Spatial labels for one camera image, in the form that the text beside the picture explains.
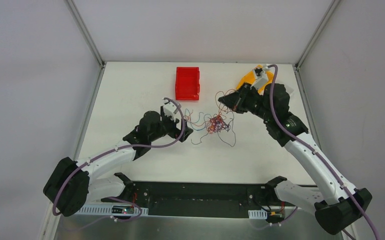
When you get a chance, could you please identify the white cable duct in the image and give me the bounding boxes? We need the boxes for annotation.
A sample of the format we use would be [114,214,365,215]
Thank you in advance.
[248,209,268,220]
[75,203,149,217]

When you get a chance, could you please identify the clear white plastic bin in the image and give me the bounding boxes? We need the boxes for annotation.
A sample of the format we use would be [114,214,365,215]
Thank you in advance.
[284,84,295,98]

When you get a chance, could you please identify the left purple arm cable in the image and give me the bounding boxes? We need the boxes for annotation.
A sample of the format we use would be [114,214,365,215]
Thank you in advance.
[51,97,187,217]

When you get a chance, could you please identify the left white cable duct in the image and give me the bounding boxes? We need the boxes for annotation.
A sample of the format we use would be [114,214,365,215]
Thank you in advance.
[75,203,149,217]

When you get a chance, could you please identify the yellow plastic bin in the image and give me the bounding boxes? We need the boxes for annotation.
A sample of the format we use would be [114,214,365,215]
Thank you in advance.
[236,64,274,94]

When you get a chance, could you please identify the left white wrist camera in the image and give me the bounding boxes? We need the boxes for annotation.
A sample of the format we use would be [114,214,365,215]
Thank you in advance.
[162,97,180,122]

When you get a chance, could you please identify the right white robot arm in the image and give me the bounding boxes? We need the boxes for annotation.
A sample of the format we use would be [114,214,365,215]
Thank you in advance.
[218,83,373,235]

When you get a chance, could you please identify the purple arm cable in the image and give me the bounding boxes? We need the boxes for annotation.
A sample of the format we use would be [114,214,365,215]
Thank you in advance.
[267,64,382,240]
[51,97,187,217]

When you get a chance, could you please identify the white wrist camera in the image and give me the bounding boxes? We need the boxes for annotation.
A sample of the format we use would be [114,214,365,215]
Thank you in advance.
[162,97,180,122]
[251,64,271,92]

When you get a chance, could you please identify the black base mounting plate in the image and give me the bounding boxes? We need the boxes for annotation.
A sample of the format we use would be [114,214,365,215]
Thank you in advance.
[118,181,282,219]

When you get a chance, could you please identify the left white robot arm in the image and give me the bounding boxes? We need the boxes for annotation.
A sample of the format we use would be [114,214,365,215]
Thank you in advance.
[43,111,193,217]

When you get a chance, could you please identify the red plastic bin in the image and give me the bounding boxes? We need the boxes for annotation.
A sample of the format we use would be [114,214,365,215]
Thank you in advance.
[174,66,200,101]

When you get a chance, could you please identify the orange purple wire bundle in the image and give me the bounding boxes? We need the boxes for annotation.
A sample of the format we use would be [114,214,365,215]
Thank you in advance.
[183,89,238,148]

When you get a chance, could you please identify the right white cable duct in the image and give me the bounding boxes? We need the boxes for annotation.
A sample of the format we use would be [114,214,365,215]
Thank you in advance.
[248,209,268,220]

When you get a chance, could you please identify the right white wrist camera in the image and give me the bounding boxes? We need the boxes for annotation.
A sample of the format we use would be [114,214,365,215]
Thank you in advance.
[251,64,271,92]

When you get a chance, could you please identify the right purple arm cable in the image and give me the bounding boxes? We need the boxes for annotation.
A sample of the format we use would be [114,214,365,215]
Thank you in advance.
[267,64,382,240]

